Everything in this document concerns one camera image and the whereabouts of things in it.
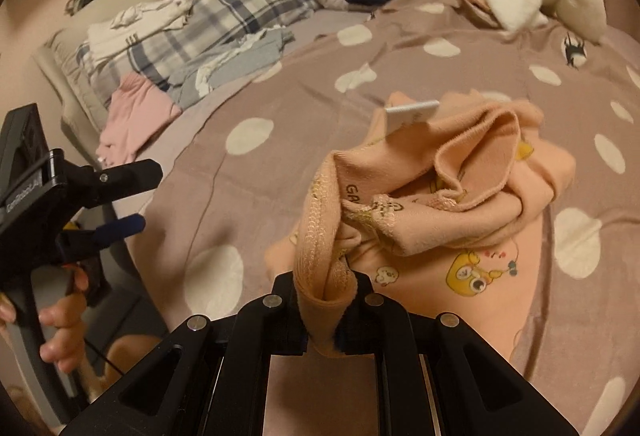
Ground mauve polka dot blanket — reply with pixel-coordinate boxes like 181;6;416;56
120;0;640;436

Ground person's left hand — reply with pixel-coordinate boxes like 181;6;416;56
0;265;92;373

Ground pink garment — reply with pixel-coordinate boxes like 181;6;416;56
96;73;184;167

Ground white striped garment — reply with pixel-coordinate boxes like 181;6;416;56
87;0;194;67

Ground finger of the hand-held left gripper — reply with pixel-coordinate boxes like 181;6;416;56
55;213;146;267
62;159;164;211

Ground plaid pillow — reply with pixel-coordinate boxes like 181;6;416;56
80;0;322;110

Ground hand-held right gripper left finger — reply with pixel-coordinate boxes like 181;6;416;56
59;272;310;436

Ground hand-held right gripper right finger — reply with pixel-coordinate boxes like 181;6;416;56
332;268;581;436

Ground peach printed garment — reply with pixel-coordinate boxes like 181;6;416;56
264;88;578;362

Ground light blue garment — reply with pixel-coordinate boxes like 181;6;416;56
167;28;297;110

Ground black cable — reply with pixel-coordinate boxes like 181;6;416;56
82;338;126;377

